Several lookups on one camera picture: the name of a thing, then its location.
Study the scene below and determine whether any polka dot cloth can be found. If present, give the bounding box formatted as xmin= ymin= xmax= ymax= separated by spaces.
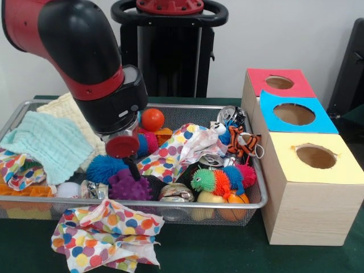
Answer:
xmin=0 ymin=149 xmax=47 ymax=191
xmin=136 ymin=122 xmax=228 ymax=184
xmin=51 ymin=200 xmax=165 ymax=273

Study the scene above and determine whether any clear wire mesh bin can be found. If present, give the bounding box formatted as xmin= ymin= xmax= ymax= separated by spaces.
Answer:
xmin=0 ymin=100 xmax=268 ymax=229

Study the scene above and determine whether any wooden box with three holes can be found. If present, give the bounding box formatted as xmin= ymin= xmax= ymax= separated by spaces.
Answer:
xmin=241 ymin=68 xmax=364 ymax=246

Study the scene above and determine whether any purple spiky ball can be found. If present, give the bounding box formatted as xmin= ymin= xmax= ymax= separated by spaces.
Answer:
xmin=108 ymin=172 xmax=154 ymax=201

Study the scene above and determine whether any small white baseball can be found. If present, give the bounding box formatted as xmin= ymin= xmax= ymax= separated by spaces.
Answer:
xmin=54 ymin=182 xmax=80 ymax=199

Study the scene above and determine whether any rainbow spiky caterpillar toy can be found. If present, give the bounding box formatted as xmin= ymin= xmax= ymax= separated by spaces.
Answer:
xmin=191 ymin=165 xmax=257 ymax=197

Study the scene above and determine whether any white knitted cloth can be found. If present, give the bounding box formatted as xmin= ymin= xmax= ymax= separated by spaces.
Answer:
xmin=37 ymin=92 xmax=109 ymax=171

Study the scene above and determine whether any green cloth side table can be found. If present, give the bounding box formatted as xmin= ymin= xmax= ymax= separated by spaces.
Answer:
xmin=340 ymin=104 xmax=364 ymax=127

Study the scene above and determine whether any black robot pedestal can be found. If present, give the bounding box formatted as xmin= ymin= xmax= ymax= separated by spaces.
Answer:
xmin=111 ymin=0 xmax=229 ymax=97

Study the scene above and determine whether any mint green knitted cloth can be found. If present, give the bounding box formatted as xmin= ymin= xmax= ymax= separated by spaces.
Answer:
xmin=0 ymin=111 xmax=95 ymax=186

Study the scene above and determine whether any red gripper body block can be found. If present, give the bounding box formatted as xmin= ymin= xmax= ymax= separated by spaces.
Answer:
xmin=105 ymin=135 xmax=140 ymax=160

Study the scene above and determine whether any small orange basketball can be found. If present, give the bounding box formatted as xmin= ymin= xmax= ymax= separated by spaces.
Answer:
xmin=219 ymin=192 xmax=251 ymax=222

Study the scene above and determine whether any black upright panel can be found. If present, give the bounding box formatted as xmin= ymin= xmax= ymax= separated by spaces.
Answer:
xmin=332 ymin=18 xmax=364 ymax=123

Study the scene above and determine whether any orange striped tiger toy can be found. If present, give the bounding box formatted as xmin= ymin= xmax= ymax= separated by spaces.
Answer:
xmin=225 ymin=125 xmax=263 ymax=159

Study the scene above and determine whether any orange toy building block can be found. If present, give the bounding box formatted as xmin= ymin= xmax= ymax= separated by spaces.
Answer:
xmin=0 ymin=183 xmax=55 ymax=221

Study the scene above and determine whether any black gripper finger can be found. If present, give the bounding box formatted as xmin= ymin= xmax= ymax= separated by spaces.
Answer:
xmin=126 ymin=156 xmax=142 ymax=182

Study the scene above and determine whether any small red ball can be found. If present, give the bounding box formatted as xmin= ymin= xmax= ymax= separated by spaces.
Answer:
xmin=141 ymin=108 xmax=165 ymax=133

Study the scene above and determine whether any blue spiky ball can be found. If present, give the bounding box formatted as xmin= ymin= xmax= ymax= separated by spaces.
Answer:
xmin=85 ymin=155 xmax=130 ymax=185

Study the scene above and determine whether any dented silver can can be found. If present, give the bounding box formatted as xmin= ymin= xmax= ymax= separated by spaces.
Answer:
xmin=158 ymin=182 xmax=195 ymax=205

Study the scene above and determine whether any crushed silver can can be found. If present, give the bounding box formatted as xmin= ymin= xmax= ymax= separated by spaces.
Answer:
xmin=196 ymin=152 xmax=226 ymax=171

